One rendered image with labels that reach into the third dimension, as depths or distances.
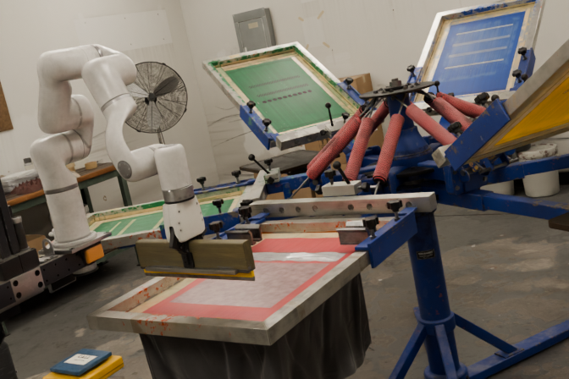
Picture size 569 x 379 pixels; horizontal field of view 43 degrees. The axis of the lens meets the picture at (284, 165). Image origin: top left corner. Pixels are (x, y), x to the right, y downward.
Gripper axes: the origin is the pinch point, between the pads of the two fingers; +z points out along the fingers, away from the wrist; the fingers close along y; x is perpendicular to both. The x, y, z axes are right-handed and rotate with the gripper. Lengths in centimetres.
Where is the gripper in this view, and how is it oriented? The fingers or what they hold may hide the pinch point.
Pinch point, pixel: (192, 257)
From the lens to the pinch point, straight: 181.1
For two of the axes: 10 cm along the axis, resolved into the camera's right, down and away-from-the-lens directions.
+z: 1.9, 9.7, 1.8
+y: -5.4, 2.5, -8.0
